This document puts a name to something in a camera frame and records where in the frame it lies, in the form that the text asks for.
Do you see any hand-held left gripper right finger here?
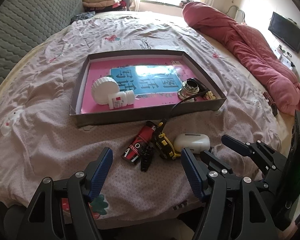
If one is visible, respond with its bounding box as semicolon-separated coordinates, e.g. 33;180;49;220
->
181;147;283;240

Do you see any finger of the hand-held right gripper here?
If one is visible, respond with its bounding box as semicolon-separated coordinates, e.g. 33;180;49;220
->
199;150;235;178
221;134;288;178

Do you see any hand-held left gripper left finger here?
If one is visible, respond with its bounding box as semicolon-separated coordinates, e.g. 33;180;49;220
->
15;147;114;240

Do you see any white earbuds case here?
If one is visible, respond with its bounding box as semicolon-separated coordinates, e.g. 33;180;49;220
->
174;133;210;154

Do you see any small yellow printed pack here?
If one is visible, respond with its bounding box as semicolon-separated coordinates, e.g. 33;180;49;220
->
195;90;217;102

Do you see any small black box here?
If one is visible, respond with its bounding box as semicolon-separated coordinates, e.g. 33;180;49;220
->
190;77;211;93

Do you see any shallow grey cardboard box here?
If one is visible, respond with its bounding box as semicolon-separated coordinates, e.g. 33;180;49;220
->
68;50;227;128

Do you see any glass ink bottle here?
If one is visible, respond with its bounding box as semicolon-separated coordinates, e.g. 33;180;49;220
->
177;78;200;100

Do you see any white pill bottle red label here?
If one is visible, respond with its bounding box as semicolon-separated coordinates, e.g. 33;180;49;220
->
108;91;135;110

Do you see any white ribbed jar lid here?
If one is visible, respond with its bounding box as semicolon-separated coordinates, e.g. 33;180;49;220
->
91;76;121;105

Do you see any yellow black tape measure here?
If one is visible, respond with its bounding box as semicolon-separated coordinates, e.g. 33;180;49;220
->
151;100;183;160

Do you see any black hair clip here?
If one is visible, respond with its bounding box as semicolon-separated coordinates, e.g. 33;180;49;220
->
140;144;155;172

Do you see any red black printed pack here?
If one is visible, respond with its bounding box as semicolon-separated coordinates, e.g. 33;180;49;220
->
122;120;158;164

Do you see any small dark red box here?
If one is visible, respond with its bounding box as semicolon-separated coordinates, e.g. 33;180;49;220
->
263;92;276;104

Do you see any pink exercise book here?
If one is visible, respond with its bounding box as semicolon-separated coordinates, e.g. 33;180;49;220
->
81;59;198;115

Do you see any red quilted duvet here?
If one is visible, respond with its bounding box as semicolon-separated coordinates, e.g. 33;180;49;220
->
182;1;300;114

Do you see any black flat television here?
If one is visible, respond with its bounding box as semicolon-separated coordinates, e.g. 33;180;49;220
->
268;11;300;54

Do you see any white metal rack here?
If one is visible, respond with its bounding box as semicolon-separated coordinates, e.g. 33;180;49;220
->
225;5;247;25

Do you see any dark floral cloth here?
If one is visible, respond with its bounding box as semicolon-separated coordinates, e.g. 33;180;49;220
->
71;11;96;23

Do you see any grey quilted headboard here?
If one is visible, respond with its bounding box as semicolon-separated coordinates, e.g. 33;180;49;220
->
0;0;86;93

